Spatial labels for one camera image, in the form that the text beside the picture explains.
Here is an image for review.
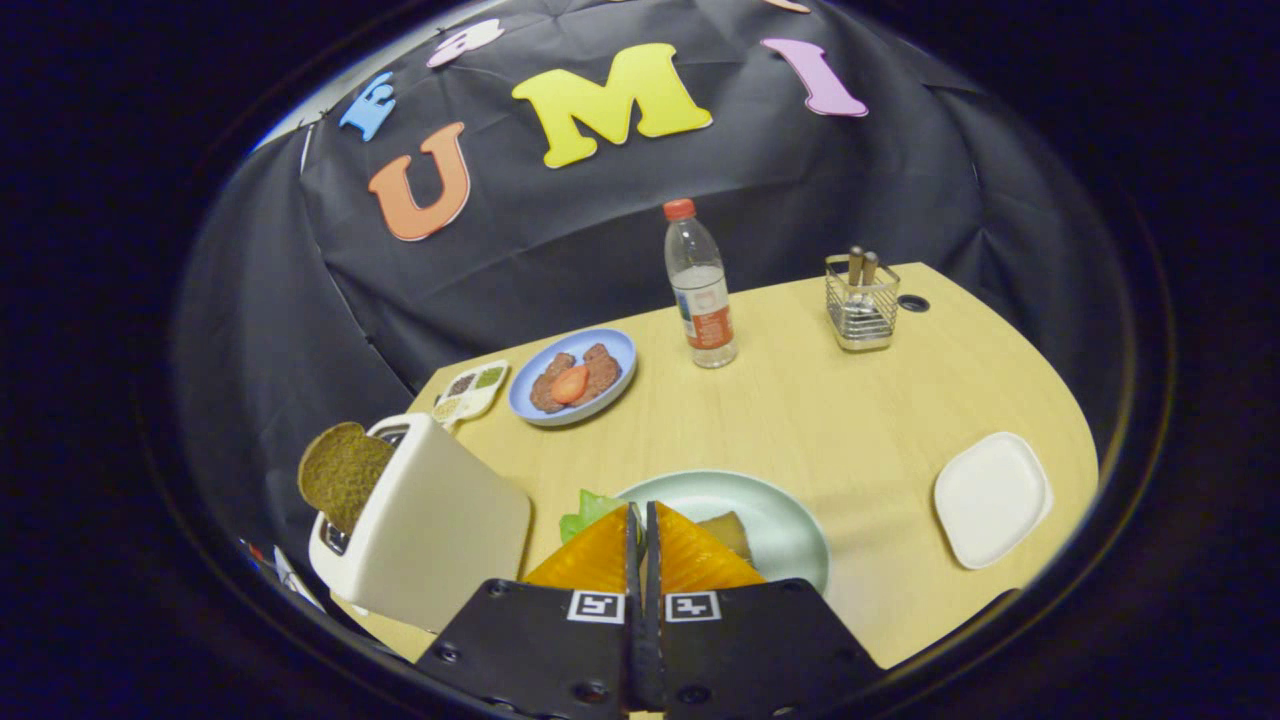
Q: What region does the metal wire utensil holder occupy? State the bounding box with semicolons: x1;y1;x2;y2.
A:
825;253;901;351

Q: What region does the white square plate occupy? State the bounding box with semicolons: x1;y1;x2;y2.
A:
933;431;1054;571

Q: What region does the clear red-capped water bottle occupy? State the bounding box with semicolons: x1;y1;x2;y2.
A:
663;198;739;369

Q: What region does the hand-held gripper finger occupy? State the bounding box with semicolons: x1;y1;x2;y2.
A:
645;500;886;719
415;502;646;719

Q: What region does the brown meat patty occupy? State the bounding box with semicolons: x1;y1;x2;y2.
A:
529;352;578;415
580;343;623;401

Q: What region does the pale green round plate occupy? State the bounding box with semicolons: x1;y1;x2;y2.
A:
612;470;831;596

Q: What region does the brown toast bread slice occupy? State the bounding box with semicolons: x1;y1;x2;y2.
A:
297;422;396;536

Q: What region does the white divided seasoning dish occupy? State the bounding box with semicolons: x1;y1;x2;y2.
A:
432;360;511;426

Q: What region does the cream white toaster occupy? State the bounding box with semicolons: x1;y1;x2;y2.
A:
308;413;532;634

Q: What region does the blue round plate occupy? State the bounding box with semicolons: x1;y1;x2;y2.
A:
508;328;638;428

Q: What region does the green lettuce leaf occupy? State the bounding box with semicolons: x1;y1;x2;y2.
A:
558;489;629;546

